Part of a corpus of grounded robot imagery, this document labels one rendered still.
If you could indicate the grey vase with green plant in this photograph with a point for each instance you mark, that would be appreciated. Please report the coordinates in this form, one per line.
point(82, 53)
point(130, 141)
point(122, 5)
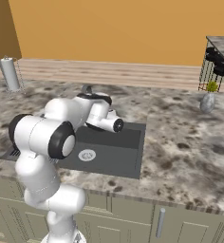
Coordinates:
point(208, 100)

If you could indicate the grey tap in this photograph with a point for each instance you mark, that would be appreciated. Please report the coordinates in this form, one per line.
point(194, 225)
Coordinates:
point(86, 89)

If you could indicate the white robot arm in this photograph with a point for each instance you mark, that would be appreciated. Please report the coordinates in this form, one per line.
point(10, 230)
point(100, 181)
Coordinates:
point(41, 136)

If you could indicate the dark grey sink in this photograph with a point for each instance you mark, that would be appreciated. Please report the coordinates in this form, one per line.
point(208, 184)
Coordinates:
point(117, 152)

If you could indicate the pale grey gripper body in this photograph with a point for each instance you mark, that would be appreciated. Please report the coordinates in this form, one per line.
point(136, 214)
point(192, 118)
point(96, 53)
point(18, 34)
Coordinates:
point(112, 112)

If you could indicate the grey paper towel roll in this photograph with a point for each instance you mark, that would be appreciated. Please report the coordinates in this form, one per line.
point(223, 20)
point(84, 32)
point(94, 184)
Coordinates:
point(9, 74)

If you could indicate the striped island side panel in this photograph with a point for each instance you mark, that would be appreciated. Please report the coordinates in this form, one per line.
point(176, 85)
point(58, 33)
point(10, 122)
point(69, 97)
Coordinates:
point(205, 74)

